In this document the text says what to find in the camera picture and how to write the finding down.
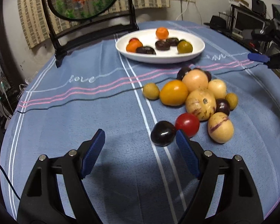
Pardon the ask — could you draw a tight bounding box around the red tomato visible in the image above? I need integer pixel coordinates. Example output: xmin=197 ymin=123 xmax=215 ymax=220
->
xmin=175 ymin=113 xmax=200 ymax=138

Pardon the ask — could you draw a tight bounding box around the dark purple plum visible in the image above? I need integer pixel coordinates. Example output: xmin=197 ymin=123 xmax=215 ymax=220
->
xmin=151 ymin=120 xmax=176 ymax=147

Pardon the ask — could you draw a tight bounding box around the striped pepino melon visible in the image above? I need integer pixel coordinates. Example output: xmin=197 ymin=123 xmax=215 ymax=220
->
xmin=185 ymin=88 xmax=217 ymax=121
xmin=207 ymin=112 xmax=234 ymax=144

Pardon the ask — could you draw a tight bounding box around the pale yellow round fruit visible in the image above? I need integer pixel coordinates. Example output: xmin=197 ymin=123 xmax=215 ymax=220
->
xmin=208 ymin=79 xmax=227 ymax=99

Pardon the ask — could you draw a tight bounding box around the yellow orange tomato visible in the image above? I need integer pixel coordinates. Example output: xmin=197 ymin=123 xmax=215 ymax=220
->
xmin=159 ymin=80 xmax=189 ymax=107

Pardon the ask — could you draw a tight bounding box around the small yellow green fruit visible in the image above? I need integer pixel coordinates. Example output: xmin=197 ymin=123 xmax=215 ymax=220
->
xmin=143 ymin=83 xmax=160 ymax=100

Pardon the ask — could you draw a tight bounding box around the pale peach melon fruit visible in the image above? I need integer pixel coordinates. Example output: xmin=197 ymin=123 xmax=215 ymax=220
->
xmin=182 ymin=69 xmax=208 ymax=93

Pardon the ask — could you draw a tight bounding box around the green yellow tomato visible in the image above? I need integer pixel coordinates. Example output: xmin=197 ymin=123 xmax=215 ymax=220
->
xmin=177 ymin=40 xmax=193 ymax=54

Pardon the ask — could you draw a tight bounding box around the dark round plum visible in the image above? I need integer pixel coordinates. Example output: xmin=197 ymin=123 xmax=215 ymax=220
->
xmin=166 ymin=38 xmax=180 ymax=46

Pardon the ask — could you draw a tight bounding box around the dark brown passion fruit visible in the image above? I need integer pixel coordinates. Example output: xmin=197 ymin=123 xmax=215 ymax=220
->
xmin=155 ymin=40 xmax=170 ymax=51

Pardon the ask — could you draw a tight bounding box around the large orange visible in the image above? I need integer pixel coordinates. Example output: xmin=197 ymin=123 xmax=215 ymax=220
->
xmin=156 ymin=27 xmax=169 ymax=40

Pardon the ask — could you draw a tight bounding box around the small orange mandarin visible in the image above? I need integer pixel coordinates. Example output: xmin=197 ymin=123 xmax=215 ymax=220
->
xmin=126 ymin=38 xmax=143 ymax=53

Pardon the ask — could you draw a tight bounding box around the dark oblong fruit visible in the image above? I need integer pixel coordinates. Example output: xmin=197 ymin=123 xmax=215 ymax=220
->
xmin=136 ymin=46 xmax=156 ymax=55

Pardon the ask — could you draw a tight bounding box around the computer monitor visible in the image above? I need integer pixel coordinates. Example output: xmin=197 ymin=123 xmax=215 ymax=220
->
xmin=233 ymin=9 xmax=266 ymax=34

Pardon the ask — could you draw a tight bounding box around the white oval plate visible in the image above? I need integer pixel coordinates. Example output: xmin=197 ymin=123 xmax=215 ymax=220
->
xmin=115 ymin=28 xmax=205 ymax=64

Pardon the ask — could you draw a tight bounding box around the beige brick pattern curtain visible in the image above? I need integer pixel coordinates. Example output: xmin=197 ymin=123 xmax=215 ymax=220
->
xmin=16 ymin=0 xmax=171 ymax=50

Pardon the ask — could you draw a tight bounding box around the round goldfish screen black stand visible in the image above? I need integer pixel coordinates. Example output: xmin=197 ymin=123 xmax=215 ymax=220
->
xmin=41 ymin=0 xmax=139 ymax=68

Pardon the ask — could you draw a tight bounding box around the white power cable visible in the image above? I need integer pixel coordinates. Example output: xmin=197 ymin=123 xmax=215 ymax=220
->
xmin=175 ymin=0 xmax=204 ymax=25

